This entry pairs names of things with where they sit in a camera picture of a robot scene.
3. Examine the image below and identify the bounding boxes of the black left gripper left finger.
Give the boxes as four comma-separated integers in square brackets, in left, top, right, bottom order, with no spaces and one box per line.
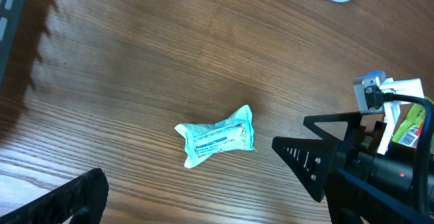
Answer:
[1,168,109,224]

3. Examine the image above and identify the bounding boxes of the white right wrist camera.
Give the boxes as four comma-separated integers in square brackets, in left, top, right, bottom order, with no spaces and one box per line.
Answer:
[353,70,424,155]

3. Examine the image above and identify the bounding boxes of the teal tissue pack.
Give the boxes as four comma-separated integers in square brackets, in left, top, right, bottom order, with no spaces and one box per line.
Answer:
[175,105,255,168]

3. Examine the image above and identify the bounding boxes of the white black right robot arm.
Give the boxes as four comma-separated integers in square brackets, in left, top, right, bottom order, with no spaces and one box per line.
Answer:
[272,112,416,206]

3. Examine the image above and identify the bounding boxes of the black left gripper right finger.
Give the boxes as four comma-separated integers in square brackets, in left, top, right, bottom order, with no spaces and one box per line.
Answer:
[325,169,433,224]

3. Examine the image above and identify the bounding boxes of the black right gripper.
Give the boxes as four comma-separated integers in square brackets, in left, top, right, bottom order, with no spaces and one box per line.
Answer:
[272,112,387,202]

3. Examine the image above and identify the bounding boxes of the grey plastic shopping basket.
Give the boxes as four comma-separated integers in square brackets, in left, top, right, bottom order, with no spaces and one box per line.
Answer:
[0,0,25,81]

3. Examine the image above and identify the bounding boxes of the green candy bag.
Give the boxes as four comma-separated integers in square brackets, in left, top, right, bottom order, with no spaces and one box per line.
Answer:
[392,103,426,148]

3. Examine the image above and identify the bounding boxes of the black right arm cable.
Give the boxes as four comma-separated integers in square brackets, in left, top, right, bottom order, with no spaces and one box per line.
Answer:
[366,85,434,214]

